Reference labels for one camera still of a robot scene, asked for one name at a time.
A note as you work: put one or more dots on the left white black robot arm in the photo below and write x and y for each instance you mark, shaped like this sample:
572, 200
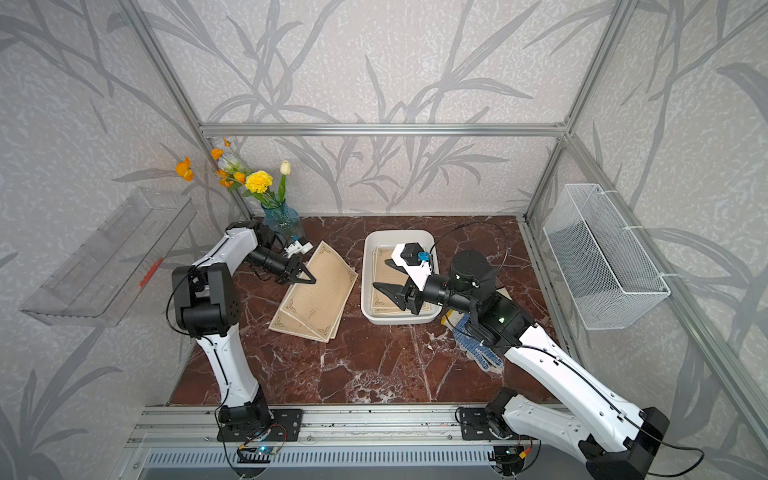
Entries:
207, 308

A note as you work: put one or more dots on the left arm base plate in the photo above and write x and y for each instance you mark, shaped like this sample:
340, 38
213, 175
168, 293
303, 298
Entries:
283, 426

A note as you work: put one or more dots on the blue glass vase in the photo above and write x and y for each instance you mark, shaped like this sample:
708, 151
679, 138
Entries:
284, 221

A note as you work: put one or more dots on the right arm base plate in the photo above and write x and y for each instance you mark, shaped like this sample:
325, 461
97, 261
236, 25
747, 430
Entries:
481, 424

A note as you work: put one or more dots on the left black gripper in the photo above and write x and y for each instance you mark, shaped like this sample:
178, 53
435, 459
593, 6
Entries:
290, 270

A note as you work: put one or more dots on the blue dotted work glove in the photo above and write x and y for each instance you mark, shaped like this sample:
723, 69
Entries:
484, 357

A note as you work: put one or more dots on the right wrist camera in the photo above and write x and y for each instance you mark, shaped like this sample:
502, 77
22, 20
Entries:
415, 261

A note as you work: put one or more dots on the white wire mesh basket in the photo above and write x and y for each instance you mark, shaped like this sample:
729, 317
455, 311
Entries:
609, 275

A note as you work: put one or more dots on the left circuit board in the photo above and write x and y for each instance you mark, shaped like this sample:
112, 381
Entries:
257, 454

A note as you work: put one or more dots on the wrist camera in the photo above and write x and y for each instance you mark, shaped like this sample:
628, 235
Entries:
415, 261
299, 246

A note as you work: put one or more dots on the red pen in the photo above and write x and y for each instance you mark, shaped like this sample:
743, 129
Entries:
150, 273

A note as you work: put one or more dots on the yellow orange flower bouquet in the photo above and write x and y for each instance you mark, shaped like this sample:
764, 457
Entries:
234, 173

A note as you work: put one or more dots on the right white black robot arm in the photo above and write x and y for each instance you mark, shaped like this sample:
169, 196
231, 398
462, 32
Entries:
613, 437

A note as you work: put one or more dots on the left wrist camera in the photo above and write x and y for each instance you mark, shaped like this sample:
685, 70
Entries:
299, 246

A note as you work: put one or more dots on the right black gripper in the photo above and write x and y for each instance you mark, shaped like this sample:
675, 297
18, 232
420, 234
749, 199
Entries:
402, 296

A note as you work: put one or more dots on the white plastic storage box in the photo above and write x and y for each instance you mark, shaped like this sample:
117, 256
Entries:
388, 239

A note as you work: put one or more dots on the circuit board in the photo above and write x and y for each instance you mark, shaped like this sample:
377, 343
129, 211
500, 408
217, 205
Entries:
257, 454
509, 456

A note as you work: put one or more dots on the clear plastic wall shelf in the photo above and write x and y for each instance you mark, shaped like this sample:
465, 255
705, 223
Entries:
99, 283

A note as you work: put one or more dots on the beige stationery sheet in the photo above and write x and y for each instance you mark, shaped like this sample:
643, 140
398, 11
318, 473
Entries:
335, 279
294, 327

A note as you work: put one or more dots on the beige stationery paper stack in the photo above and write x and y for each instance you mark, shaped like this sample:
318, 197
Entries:
384, 273

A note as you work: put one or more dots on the right circuit board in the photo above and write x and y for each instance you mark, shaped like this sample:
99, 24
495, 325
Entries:
509, 456

